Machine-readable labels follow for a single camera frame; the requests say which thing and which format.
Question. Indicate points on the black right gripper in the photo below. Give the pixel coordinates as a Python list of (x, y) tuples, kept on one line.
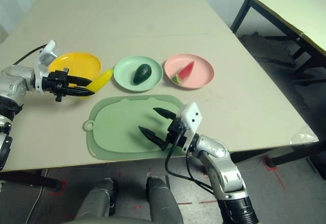
[(175, 129)]

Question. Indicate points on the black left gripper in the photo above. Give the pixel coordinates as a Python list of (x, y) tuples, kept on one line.
[(57, 80)]

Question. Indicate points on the yellow toy banana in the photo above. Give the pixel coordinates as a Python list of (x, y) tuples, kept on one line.
[(103, 80)]

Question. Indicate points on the dark green avocado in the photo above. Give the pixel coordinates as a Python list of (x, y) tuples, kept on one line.
[(141, 73)]

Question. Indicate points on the red watermelon slice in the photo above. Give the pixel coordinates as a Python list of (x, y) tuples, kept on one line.
[(184, 72)]

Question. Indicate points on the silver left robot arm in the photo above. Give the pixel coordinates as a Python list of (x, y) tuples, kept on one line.
[(12, 81)]

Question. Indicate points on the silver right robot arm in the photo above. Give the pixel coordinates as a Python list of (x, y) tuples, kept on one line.
[(221, 163)]

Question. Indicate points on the yellow plastic plate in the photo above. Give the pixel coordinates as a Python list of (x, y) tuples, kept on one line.
[(76, 63)]

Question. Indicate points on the green cutting board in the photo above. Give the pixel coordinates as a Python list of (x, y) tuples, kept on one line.
[(114, 127)]

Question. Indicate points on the green plastic plate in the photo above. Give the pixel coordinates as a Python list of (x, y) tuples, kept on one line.
[(124, 73)]

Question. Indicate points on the pink plastic plate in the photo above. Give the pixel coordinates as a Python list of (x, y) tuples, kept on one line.
[(201, 73)]

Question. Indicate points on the grey right robot leg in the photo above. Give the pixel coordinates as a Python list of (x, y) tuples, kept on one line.
[(163, 201)]

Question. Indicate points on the grey robot leg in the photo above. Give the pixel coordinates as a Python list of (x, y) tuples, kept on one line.
[(96, 198), (163, 201)]

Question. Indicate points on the grey left robot leg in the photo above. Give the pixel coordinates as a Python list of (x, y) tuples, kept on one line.
[(96, 198)]

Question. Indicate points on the black table foot bar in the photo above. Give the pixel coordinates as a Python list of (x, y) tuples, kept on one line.
[(30, 180), (293, 155)]

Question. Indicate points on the grey robot torso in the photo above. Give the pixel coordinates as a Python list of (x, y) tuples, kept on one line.
[(107, 221)]

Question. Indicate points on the clear plastic corner protector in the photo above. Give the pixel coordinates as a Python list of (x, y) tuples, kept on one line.
[(303, 136)]

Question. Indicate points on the black-legged side table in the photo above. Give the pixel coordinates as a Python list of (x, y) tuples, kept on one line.
[(293, 10)]

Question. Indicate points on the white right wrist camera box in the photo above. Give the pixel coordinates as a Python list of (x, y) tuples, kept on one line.
[(191, 115)]

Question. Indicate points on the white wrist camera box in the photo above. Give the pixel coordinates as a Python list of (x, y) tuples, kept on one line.
[(191, 115), (42, 61)]

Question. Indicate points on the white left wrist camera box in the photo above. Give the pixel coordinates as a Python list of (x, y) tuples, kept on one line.
[(42, 61)]

